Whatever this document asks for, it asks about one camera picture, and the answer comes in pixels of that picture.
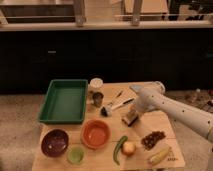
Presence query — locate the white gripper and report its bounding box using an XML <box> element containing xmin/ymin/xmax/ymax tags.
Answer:
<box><xmin>129</xmin><ymin>88</ymin><xmax>157</xmax><ymax>120</ymax></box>

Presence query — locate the wooden felt eraser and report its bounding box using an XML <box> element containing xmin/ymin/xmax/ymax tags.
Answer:
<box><xmin>122</xmin><ymin>113</ymin><xmax>138</xmax><ymax>127</ymax></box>

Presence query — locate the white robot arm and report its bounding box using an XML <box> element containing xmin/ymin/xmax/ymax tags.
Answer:
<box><xmin>130</xmin><ymin>81</ymin><xmax>213</xmax><ymax>143</ymax></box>

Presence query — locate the green plastic tray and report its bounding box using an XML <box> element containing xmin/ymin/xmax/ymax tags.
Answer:
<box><xmin>39</xmin><ymin>79</ymin><xmax>88</xmax><ymax>124</ymax></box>

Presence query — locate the grey blue cloth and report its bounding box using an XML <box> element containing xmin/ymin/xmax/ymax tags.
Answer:
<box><xmin>129</xmin><ymin>85</ymin><xmax>143</xmax><ymax>94</ymax></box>

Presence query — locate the green chili pepper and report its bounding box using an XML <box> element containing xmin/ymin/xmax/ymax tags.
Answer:
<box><xmin>113</xmin><ymin>135</ymin><xmax>128</xmax><ymax>165</ymax></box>

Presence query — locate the bunch of dark grapes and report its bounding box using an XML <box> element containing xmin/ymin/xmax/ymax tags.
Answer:
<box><xmin>141</xmin><ymin>131</ymin><xmax>166</xmax><ymax>150</ymax></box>

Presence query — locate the yellow onion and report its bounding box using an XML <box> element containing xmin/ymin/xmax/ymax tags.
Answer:
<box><xmin>122</xmin><ymin>141</ymin><xmax>136</xmax><ymax>156</ymax></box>

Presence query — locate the dark metal cup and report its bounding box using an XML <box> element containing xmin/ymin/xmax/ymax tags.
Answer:
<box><xmin>92</xmin><ymin>92</ymin><xmax>104</xmax><ymax>107</ymax></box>

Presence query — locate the orange bowl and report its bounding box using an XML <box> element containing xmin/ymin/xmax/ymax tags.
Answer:
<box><xmin>81</xmin><ymin>120</ymin><xmax>111</xmax><ymax>150</ymax></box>

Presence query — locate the white lidded jar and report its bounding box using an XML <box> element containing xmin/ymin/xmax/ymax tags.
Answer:
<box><xmin>88</xmin><ymin>78</ymin><xmax>103</xmax><ymax>98</ymax></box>

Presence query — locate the corn cob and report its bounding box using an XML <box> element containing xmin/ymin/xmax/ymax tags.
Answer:
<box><xmin>148</xmin><ymin>148</ymin><xmax>170</xmax><ymax>165</ymax></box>

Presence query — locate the small green cup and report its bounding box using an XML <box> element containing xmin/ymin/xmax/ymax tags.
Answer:
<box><xmin>67</xmin><ymin>146</ymin><xmax>84</xmax><ymax>164</ymax></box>

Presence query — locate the purple bowl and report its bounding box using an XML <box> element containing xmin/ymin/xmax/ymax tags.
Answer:
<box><xmin>41</xmin><ymin>129</ymin><xmax>69</xmax><ymax>157</ymax></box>

